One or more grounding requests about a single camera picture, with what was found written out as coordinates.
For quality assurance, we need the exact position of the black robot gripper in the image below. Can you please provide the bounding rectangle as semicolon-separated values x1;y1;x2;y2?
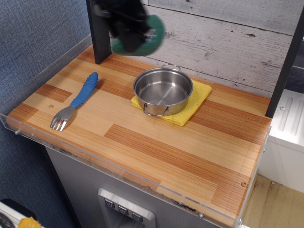
93;0;156;54

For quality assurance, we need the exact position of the toy avocado half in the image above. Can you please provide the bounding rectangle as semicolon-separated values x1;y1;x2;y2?
112;15;165;56

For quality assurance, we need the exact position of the silver metal pan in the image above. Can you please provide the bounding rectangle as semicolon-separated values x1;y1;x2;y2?
133;64;194;117

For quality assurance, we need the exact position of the yellow folded cloth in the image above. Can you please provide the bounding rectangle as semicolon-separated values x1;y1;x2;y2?
132;80;212;126

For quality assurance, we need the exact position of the grey toy fridge cabinet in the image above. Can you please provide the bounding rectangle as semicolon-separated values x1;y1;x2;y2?
46;148;226;228

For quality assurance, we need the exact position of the white ridged side counter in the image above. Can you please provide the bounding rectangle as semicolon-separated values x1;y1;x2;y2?
258;89;304;192

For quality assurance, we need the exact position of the yellow object at corner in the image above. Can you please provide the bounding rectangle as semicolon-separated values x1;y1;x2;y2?
17;217;43;228

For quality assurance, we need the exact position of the clear acrylic table guard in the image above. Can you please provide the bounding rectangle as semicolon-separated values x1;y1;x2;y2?
0;31;270;228

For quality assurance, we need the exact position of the black left vertical post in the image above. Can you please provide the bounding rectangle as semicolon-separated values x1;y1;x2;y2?
86;0;112;64

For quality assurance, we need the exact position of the black vertical post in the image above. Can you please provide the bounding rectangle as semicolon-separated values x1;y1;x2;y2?
265;9;304;118
86;0;112;64

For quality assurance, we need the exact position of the blue handled metal fork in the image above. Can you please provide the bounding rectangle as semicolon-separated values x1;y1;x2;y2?
50;72;98;131

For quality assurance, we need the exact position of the black right vertical post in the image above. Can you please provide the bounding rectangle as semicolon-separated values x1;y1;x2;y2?
265;9;304;118

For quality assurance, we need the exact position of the black braided cable bundle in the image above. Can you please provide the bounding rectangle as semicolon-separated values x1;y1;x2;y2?
0;213;14;228

